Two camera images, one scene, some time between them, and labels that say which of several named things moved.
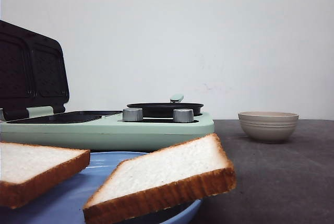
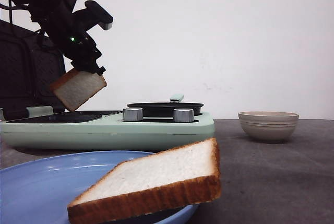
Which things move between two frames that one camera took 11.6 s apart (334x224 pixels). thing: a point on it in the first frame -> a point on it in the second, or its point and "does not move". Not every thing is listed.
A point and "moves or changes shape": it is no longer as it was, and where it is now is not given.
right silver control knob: (183, 115) does not move
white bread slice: (27, 172) -> (75, 87)
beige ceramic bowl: (268, 126) does not move
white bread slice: (194, 168) moves or changes shape
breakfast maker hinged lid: (33, 72) does not move
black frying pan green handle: (165, 109) does not move
